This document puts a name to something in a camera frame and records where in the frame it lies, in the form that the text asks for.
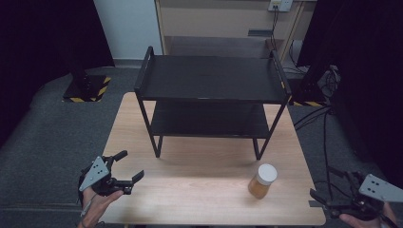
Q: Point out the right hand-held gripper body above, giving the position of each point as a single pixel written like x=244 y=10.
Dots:
x=371 y=197

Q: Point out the white wall power socket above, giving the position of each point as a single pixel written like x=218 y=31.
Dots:
x=280 y=5

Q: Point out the person's left hand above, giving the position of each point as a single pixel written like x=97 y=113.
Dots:
x=97 y=205

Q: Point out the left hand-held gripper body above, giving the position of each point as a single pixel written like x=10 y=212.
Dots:
x=100 y=179

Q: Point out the black stand base with hazard stripes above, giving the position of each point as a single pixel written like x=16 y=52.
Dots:
x=306 y=95
x=86 y=89

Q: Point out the black two-tier metal shelf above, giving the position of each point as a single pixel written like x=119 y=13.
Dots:
x=211 y=83

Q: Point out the black curtain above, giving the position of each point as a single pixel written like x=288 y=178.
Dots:
x=364 y=79
x=47 y=41

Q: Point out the amber jar with white lid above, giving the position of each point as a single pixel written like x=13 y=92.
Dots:
x=262 y=181

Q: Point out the person's right hand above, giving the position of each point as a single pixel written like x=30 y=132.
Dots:
x=367 y=219

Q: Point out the wooden cabinet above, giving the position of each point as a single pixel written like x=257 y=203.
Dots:
x=228 y=28

